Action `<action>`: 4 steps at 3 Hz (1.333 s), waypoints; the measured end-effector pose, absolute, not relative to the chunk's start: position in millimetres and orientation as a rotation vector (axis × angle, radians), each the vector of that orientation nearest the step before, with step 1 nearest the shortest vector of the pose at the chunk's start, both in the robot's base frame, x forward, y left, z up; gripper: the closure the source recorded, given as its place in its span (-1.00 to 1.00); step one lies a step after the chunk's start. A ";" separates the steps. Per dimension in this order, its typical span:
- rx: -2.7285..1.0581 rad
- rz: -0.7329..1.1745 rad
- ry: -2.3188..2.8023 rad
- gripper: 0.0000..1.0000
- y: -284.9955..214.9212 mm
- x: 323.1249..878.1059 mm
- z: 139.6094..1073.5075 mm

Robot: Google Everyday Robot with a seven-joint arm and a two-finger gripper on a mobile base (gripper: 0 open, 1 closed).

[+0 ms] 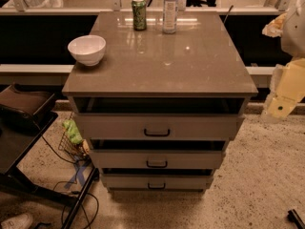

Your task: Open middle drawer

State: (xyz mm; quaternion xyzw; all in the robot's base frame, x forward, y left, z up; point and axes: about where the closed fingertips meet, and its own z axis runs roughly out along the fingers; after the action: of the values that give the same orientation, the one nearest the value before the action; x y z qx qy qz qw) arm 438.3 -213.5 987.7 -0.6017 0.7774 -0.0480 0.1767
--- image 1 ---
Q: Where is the grey drawer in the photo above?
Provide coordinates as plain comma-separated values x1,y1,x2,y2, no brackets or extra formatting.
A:
90,151,223,169
74,114,244,140
101,175,214,190

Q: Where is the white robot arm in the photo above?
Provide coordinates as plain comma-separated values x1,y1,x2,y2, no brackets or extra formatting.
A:
261,0,305,122

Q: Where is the grey drawer cabinet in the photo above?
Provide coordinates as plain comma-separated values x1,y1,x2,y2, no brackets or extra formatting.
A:
61,10,259,194

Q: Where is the metal railing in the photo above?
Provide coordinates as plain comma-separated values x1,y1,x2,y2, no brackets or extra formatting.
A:
0,0,305,16

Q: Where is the black object floor corner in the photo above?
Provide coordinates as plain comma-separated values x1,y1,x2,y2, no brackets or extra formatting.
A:
287,209,305,229

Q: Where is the clear plastic water bottle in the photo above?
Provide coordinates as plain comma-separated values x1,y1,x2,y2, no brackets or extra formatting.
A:
162,0,178,33

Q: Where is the green soda can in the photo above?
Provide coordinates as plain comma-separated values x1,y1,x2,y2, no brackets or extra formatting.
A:
132,0,147,31

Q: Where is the white ceramic bowl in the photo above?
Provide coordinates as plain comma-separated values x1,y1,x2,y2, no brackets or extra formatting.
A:
68,35,106,66

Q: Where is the green plush toy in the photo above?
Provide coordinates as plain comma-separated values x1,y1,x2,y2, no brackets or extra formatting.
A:
62,119,83,144

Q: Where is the blue tape cross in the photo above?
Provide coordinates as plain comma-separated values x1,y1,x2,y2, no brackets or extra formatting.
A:
64,161,91,189

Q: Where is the dark brown tray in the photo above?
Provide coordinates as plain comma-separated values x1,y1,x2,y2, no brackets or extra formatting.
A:
0,84,55,130

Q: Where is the black side table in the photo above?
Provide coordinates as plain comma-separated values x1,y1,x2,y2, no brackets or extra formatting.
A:
0,112,98,229

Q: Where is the white shoe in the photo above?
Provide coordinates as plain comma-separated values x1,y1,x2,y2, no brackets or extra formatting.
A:
0,213,33,229

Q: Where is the wire basket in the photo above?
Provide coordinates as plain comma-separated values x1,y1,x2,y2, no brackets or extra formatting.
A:
58,114,89,160

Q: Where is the black cable on floor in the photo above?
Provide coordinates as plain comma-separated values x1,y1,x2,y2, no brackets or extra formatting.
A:
41,135,100,229

